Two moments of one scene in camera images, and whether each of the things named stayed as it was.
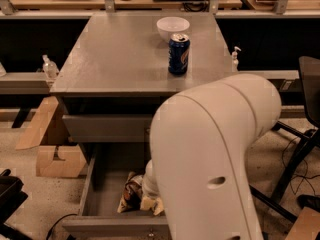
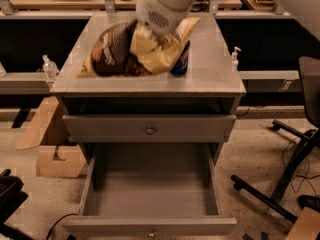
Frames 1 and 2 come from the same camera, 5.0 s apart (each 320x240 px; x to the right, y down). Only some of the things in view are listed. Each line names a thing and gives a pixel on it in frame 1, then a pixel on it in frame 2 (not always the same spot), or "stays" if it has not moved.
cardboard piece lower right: (306, 226) stays
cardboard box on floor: (72, 164) stays
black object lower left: (12, 198) stays
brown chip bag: (133, 199) -> (123, 50)
